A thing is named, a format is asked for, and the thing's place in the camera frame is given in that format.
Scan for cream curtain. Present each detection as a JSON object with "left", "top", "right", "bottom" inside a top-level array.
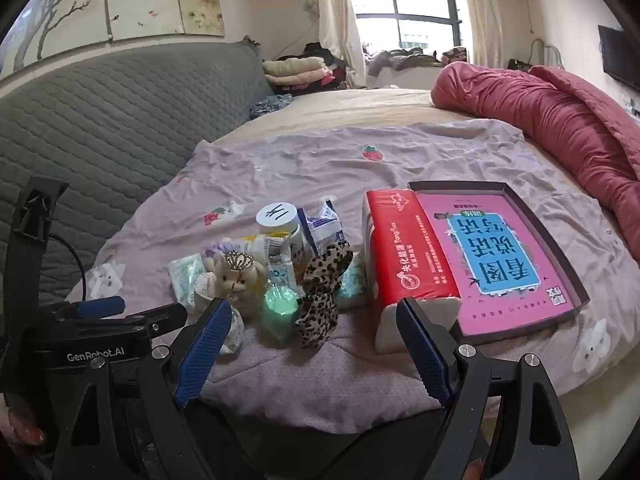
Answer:
[
  {"left": 295, "top": 0, "right": 368, "bottom": 91},
  {"left": 457, "top": 0, "right": 501, "bottom": 66}
]

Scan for mint green tissue pack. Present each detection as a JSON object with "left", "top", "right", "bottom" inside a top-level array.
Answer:
[
  {"left": 168, "top": 254, "right": 211, "bottom": 308},
  {"left": 335, "top": 252, "right": 372, "bottom": 309}
]

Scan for small white patterned pouch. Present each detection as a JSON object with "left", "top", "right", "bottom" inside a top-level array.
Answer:
[{"left": 220, "top": 311, "right": 246, "bottom": 356}]

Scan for person's left hand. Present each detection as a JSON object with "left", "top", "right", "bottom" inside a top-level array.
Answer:
[{"left": 0, "top": 395, "right": 47, "bottom": 448}]

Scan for yellow white snack packet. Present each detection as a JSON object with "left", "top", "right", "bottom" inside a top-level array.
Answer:
[{"left": 235, "top": 232, "right": 301, "bottom": 292}]

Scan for tree print wall panel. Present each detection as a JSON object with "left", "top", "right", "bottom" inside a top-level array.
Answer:
[{"left": 0, "top": 0, "right": 226, "bottom": 81}]

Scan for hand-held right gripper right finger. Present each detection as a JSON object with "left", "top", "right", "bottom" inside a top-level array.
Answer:
[{"left": 397, "top": 298, "right": 581, "bottom": 480}]

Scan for lilac printed blanket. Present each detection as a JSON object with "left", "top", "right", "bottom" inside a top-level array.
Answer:
[{"left": 65, "top": 120, "right": 640, "bottom": 436}]

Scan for window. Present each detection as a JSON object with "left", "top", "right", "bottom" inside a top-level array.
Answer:
[{"left": 345, "top": 0, "right": 466, "bottom": 56}]

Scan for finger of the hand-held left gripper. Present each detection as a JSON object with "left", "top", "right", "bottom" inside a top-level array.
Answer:
[
  {"left": 122, "top": 304, "right": 189, "bottom": 333},
  {"left": 65, "top": 296, "right": 127, "bottom": 320}
]

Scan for pale pink folded cloth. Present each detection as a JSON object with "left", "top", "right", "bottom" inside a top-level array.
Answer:
[{"left": 265, "top": 72, "right": 335, "bottom": 93}]

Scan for pink red duvet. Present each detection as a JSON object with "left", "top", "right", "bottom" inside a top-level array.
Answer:
[{"left": 431, "top": 61, "right": 640, "bottom": 261}]

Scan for white bottle with lid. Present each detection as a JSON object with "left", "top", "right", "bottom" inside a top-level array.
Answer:
[{"left": 256, "top": 202, "right": 307, "bottom": 281}]

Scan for red tissue pack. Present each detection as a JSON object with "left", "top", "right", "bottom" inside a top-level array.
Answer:
[{"left": 361, "top": 189, "right": 463, "bottom": 353}]

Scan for grey quilted headboard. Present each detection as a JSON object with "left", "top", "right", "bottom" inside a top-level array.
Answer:
[{"left": 0, "top": 37, "right": 273, "bottom": 306}]

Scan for green plush ball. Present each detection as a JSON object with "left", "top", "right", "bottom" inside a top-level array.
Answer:
[{"left": 262, "top": 282, "right": 304, "bottom": 347}]

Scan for wall cables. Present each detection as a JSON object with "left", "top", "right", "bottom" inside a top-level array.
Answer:
[{"left": 530, "top": 40, "right": 566, "bottom": 68}]

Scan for leopard print bow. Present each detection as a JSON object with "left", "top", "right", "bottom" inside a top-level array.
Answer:
[{"left": 295, "top": 241, "right": 354, "bottom": 350}]

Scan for black television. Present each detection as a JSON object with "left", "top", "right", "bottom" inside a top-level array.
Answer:
[{"left": 598, "top": 25, "right": 640, "bottom": 93}]

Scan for clothes pile on windowsill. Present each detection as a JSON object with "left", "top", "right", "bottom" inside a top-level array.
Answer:
[{"left": 365, "top": 47, "right": 468, "bottom": 75}]

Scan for pink shallow cardboard box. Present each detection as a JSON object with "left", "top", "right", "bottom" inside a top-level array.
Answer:
[{"left": 407, "top": 180, "right": 591, "bottom": 346}]

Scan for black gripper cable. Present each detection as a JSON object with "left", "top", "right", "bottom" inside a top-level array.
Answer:
[{"left": 49, "top": 234, "right": 88, "bottom": 306}]

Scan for beige bed sheet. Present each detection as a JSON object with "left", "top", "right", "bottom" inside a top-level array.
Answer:
[{"left": 215, "top": 87, "right": 531, "bottom": 146}]

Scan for blue patterned cloth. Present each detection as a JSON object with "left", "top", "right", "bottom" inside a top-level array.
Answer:
[{"left": 249, "top": 93, "right": 293, "bottom": 121}]

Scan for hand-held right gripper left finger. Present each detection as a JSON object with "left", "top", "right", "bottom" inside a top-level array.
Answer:
[{"left": 52, "top": 298, "right": 234, "bottom": 480}]

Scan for cream bear with crown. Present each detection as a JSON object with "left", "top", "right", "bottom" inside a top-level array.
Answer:
[{"left": 207, "top": 251, "right": 266, "bottom": 318}]

